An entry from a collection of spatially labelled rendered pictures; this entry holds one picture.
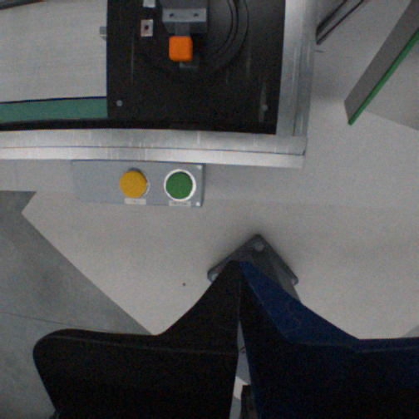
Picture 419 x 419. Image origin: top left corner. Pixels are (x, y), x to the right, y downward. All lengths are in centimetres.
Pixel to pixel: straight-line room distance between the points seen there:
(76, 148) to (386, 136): 55
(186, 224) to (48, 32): 42
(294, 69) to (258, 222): 28
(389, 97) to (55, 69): 50
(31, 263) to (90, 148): 168
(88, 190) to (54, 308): 178
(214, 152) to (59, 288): 177
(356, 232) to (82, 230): 59
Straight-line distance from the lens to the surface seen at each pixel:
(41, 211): 61
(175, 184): 35
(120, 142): 39
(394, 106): 39
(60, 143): 43
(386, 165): 57
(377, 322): 76
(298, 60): 39
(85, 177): 41
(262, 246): 49
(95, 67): 46
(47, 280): 201
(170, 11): 29
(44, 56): 51
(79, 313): 205
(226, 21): 35
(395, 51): 31
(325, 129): 49
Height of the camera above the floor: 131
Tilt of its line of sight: 73 degrees down
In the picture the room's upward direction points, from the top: 175 degrees counter-clockwise
